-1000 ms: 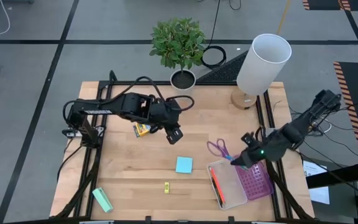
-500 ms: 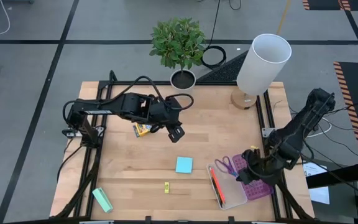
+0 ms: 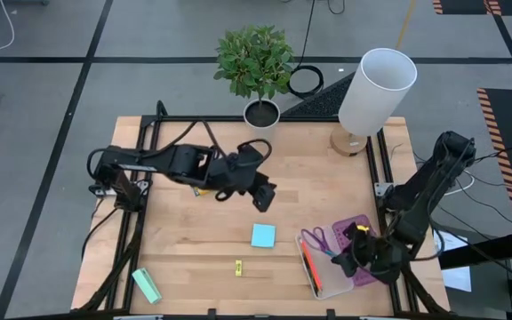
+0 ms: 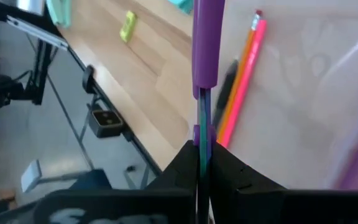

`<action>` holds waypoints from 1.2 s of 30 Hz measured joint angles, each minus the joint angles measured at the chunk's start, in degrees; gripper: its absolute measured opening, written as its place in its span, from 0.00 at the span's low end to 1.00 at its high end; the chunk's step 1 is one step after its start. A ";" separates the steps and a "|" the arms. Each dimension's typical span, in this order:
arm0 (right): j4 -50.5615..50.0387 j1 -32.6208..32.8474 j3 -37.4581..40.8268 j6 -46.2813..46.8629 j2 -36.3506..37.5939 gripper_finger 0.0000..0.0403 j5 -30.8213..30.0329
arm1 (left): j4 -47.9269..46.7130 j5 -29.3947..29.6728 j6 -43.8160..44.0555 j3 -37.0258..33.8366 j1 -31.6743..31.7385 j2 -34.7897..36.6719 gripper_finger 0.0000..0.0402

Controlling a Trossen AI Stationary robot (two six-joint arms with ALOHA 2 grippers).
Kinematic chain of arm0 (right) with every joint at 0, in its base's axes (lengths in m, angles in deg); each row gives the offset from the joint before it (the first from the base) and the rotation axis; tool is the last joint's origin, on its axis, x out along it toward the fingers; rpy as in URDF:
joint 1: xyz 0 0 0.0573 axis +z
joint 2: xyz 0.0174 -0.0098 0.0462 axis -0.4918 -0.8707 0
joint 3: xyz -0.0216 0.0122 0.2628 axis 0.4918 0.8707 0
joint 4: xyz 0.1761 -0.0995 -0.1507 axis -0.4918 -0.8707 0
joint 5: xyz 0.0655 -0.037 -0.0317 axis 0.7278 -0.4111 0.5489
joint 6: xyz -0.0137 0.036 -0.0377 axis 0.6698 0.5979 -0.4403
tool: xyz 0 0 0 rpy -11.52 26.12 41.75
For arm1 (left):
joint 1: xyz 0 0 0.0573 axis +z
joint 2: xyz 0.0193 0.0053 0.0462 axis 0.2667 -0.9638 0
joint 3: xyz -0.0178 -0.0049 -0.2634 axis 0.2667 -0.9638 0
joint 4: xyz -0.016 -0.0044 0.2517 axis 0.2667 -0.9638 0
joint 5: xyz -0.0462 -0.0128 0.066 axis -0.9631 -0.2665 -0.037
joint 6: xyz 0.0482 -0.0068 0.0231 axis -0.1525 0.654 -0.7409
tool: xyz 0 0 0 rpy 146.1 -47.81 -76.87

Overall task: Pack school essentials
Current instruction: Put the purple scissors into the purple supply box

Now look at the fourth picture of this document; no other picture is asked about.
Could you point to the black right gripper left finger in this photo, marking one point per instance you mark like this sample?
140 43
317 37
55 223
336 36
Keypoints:
179 174

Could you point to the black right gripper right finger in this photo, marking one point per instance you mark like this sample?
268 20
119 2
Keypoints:
244 193

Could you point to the black pen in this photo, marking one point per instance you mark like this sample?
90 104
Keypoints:
225 90

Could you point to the pink pencil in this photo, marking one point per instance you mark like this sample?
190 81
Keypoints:
247 77

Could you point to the yellow pencil with red eraser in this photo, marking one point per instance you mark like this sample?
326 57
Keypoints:
244 56

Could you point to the small yellow-green highlighter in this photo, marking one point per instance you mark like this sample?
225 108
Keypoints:
128 26

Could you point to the clear plastic pencil box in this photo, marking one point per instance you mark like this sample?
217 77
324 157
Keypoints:
291 109

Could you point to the silver aluminium bar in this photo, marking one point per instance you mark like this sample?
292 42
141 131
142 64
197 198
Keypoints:
36 31

